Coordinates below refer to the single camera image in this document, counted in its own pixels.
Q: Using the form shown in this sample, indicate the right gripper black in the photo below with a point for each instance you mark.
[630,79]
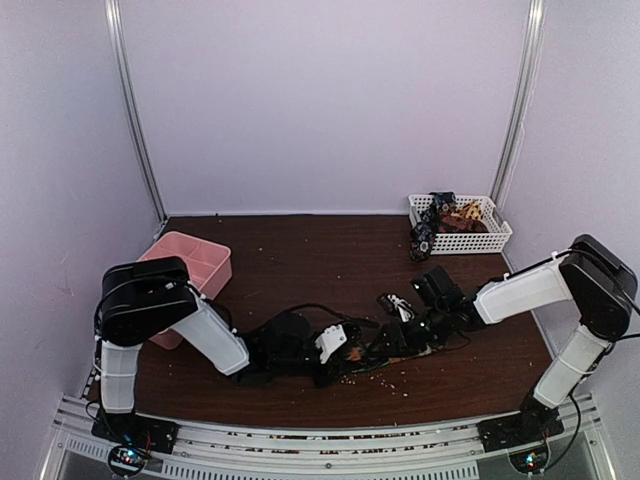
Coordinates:
[396,335]

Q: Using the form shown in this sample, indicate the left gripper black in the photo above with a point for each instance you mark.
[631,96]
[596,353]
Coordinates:
[334,369]

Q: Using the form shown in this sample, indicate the brown green patterned tie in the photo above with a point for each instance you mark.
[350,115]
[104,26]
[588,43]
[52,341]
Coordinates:
[359,360]

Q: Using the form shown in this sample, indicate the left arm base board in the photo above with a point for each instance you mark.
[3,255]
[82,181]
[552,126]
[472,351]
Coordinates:
[136,438]

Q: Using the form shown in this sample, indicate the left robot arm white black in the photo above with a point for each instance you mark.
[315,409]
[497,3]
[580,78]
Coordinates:
[142,299]

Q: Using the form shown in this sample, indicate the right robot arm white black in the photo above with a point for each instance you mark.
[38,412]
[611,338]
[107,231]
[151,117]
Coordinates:
[587,283]

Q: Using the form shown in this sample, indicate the right arm base board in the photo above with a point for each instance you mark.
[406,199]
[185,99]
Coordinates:
[524,438]

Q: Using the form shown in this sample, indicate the navy floral tie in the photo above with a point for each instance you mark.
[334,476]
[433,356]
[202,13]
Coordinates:
[424,232]

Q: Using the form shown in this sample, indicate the brown patterned tie in basket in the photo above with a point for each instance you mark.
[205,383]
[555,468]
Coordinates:
[450,224]

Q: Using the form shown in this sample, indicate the white perforated plastic basket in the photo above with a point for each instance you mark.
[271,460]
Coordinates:
[494,241]

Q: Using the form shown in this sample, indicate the pink divided organizer box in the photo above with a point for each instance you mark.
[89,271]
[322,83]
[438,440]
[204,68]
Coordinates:
[208,263]

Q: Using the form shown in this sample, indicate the yellow patterned tie in basket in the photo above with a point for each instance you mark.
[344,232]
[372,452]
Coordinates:
[469,211]

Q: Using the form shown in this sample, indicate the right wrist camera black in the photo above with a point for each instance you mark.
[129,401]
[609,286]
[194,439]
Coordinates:
[435,288]

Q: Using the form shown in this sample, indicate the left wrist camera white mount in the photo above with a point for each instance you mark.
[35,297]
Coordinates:
[337,342]

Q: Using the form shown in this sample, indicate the aluminium front rail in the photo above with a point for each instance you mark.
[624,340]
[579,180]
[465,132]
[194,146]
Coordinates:
[442,450]

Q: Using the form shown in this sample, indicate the right aluminium frame post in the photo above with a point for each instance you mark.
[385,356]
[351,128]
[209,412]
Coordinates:
[522,96]

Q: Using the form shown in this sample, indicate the aluminium frame post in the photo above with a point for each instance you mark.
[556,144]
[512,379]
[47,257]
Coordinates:
[522,96]
[117,38]

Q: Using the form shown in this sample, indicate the left aluminium frame post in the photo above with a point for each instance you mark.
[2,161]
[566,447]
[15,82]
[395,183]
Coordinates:
[117,38]

